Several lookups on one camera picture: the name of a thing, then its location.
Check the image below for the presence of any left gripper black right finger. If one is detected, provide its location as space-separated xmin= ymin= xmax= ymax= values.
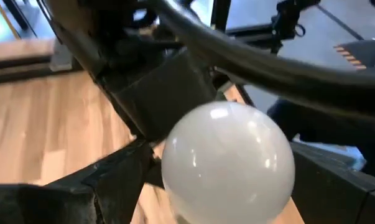
xmin=289 ymin=141 xmax=375 ymax=224

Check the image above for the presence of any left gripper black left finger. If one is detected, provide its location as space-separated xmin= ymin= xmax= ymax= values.
xmin=0 ymin=139 xmax=165 ymax=224

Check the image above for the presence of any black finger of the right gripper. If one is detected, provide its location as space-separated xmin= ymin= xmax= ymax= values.
xmin=112 ymin=49 xmax=220 ymax=141

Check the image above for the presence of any white frosted lightbulb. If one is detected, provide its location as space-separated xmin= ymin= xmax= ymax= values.
xmin=160 ymin=101 xmax=297 ymax=224

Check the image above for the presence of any beige office desk with grommet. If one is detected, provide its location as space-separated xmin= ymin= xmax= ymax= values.
xmin=0 ymin=39 xmax=56 ymax=63

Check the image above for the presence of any dark object with orange stripes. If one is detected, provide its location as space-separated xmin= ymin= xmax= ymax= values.
xmin=332 ymin=39 xmax=375 ymax=71

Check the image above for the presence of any thick black cable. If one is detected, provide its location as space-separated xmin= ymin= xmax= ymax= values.
xmin=149 ymin=0 xmax=375 ymax=125

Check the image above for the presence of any yellow cable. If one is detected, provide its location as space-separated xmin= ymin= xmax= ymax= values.
xmin=0 ymin=0 xmax=22 ymax=40

